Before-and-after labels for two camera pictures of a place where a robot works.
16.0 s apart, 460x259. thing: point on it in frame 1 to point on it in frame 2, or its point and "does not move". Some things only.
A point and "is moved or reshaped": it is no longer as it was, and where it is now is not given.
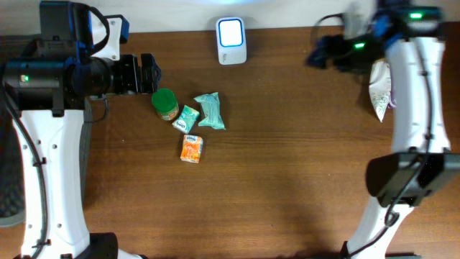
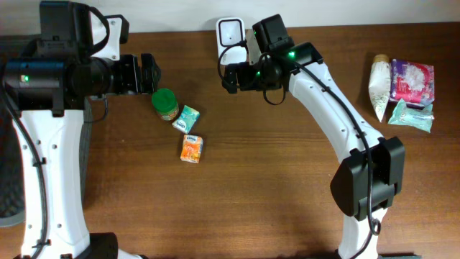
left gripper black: (133, 74) does not move
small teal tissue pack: (185, 119) does not move
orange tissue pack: (191, 149) does not move
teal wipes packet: (210, 105) is moved or reshaped
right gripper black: (324, 55) to (237, 77)
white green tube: (379, 86) does not move
